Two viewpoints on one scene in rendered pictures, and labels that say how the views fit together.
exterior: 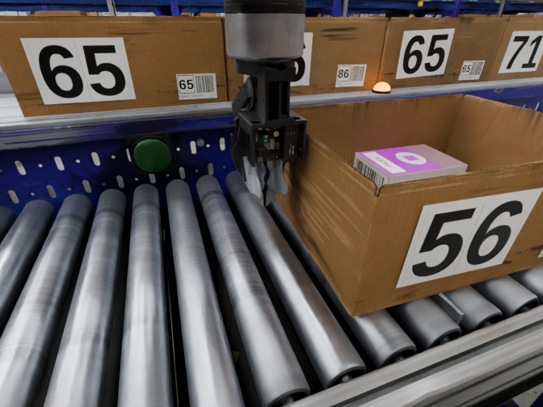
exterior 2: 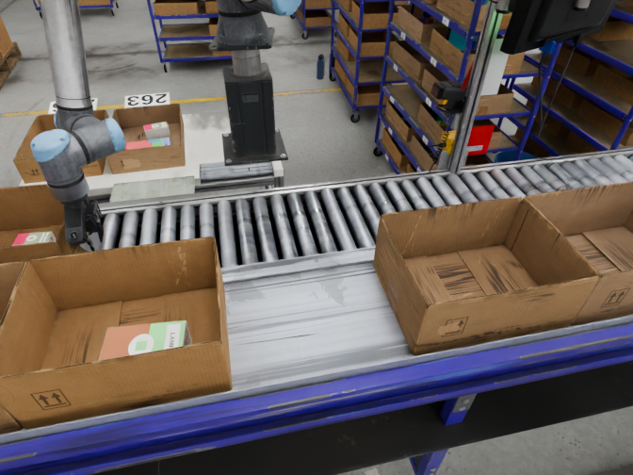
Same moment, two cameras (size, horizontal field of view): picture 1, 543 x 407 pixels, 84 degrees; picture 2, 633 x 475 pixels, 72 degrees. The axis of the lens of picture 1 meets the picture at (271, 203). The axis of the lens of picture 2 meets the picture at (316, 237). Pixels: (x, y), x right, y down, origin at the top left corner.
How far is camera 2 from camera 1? 1.63 m
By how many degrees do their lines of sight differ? 107
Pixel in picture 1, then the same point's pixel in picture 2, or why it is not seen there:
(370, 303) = not seen: hidden behind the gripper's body
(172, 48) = (88, 270)
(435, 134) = not seen: outside the picture
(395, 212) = not seen: hidden behind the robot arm
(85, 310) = (186, 233)
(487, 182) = (40, 188)
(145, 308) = (165, 232)
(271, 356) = (130, 217)
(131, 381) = (170, 216)
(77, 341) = (186, 224)
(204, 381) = (151, 214)
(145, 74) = (121, 280)
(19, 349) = (202, 225)
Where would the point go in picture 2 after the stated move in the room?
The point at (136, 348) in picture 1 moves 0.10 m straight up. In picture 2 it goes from (168, 221) to (162, 198)
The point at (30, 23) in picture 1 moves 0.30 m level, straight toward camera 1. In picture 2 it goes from (186, 242) to (157, 176)
